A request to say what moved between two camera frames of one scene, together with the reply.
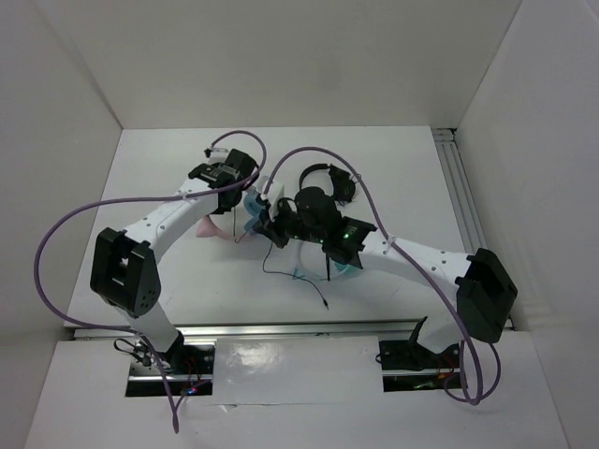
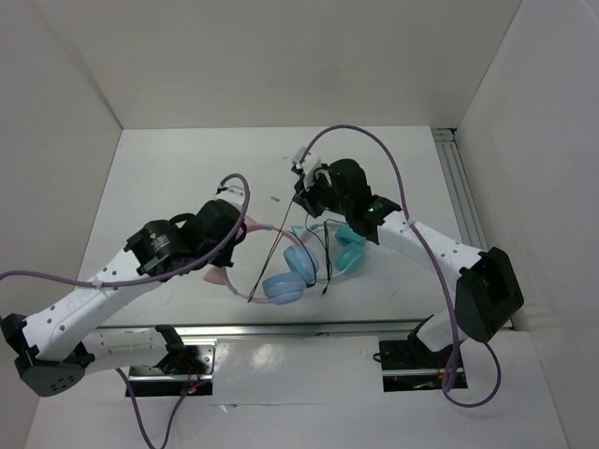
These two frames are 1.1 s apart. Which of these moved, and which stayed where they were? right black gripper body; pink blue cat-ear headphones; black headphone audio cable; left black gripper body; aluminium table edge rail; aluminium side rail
Moved: black headphone audio cable; right black gripper body; pink blue cat-ear headphones; left black gripper body
Stayed: aluminium table edge rail; aluminium side rail
